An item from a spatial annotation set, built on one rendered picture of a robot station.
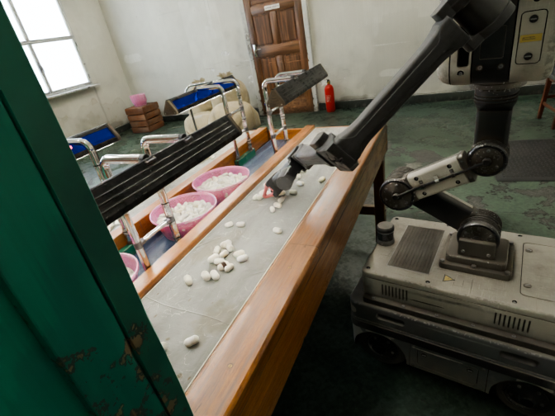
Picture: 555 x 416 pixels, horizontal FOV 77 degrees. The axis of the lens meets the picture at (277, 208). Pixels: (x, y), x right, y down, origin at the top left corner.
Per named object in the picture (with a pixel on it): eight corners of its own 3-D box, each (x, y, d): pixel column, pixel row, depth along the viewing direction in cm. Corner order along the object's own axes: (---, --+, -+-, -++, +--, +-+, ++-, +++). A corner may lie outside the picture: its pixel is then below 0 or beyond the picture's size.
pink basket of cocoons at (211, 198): (227, 207, 152) (222, 188, 148) (215, 242, 129) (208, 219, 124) (169, 215, 155) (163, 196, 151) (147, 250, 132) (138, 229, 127)
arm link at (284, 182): (317, 158, 123) (298, 143, 122) (310, 175, 115) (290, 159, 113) (296, 179, 131) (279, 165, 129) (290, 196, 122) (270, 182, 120)
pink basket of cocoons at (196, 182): (263, 184, 168) (258, 165, 164) (235, 211, 148) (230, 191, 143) (217, 182, 180) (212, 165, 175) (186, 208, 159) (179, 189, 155)
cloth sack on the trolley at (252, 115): (264, 125, 451) (259, 95, 433) (239, 144, 393) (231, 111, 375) (227, 127, 473) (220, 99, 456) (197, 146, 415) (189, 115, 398)
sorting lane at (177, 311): (365, 129, 202) (365, 125, 201) (153, 451, 61) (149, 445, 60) (315, 130, 215) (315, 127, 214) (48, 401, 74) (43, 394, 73)
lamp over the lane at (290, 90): (328, 76, 190) (327, 62, 186) (284, 106, 141) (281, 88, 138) (314, 78, 193) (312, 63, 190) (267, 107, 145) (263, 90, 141)
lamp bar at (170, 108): (240, 86, 214) (237, 73, 210) (177, 115, 165) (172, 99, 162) (229, 87, 217) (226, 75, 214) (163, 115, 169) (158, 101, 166)
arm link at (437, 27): (346, 188, 77) (311, 160, 75) (342, 169, 89) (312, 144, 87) (525, 2, 60) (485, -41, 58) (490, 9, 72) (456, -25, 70)
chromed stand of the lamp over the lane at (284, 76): (320, 153, 192) (310, 68, 171) (307, 168, 176) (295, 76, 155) (288, 153, 200) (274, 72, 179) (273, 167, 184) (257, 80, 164)
